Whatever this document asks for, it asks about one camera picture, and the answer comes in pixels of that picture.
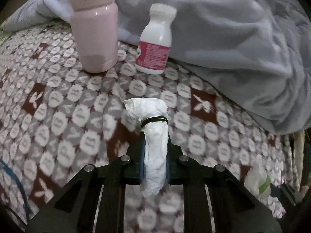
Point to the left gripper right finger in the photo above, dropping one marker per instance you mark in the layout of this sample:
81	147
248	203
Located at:
214	199

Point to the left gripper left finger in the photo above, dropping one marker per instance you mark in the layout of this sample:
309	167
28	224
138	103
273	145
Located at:
93	200

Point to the green striped paper cup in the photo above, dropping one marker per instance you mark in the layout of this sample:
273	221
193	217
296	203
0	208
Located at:
257	182

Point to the white plastic bag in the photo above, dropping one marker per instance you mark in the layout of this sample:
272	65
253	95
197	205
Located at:
152	115

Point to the patterned bunny blanket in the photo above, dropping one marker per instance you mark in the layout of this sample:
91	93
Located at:
56	118

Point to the cream fleece blanket edge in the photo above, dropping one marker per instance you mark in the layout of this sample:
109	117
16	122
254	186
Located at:
294	150

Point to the white bottle pink label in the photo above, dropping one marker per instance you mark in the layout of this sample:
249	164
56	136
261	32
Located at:
155	41

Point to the grey blue duvet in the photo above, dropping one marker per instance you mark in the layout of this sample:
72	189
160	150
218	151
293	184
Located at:
256	52

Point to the pink thermos bottle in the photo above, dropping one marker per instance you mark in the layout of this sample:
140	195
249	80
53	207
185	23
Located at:
94	26

